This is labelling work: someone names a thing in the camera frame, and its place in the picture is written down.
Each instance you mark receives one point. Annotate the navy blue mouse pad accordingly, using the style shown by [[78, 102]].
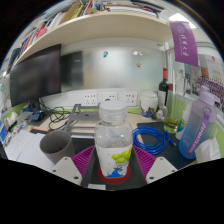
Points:
[[168, 158]]

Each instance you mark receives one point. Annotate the white wall socket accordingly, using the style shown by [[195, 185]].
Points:
[[130, 98], [109, 97], [90, 99]]

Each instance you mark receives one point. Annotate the tall clear glass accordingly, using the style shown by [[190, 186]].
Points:
[[174, 116]]

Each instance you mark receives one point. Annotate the white crumpled tissue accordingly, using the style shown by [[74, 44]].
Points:
[[208, 151]]

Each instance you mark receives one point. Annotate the grey metal laptop stand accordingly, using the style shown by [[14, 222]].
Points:
[[81, 120]]

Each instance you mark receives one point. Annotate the large purple water bottle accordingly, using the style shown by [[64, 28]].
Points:
[[196, 126]]

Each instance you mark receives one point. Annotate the clear plastic box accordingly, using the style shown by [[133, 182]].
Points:
[[25, 118]]

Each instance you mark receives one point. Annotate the group photo poster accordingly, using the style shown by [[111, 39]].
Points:
[[211, 83]]

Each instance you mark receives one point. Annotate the black desk mat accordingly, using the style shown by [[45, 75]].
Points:
[[80, 142]]

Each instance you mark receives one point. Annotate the black computer monitor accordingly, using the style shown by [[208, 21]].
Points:
[[35, 76]]

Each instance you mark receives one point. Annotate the blank white paper sheet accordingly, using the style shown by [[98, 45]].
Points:
[[35, 156]]

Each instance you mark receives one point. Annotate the blue tissue box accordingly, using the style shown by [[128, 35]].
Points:
[[3, 133]]

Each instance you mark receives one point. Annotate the purple hanging banner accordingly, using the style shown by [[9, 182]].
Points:
[[184, 45]]

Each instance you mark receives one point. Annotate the shelf unit with books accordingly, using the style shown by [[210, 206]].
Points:
[[93, 26]]

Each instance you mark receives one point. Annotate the dark wine bottle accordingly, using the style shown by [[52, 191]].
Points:
[[163, 88]]

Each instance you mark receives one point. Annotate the white ceramic jar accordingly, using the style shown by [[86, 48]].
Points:
[[148, 103]]

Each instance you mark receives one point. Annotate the blue electronics board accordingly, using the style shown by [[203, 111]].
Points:
[[38, 116]]

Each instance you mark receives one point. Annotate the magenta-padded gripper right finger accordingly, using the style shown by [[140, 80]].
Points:
[[148, 161]]

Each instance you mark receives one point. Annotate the clear plastic drink bottle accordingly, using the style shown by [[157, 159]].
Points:
[[113, 143]]

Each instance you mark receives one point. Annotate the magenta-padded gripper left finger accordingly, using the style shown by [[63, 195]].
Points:
[[80, 161]]

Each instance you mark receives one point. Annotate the handwritten white paper sheet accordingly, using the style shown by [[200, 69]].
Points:
[[16, 145]]

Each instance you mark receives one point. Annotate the grey cup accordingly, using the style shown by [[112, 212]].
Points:
[[56, 148]]

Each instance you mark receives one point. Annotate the white tissue pack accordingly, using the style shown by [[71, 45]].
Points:
[[11, 119]]

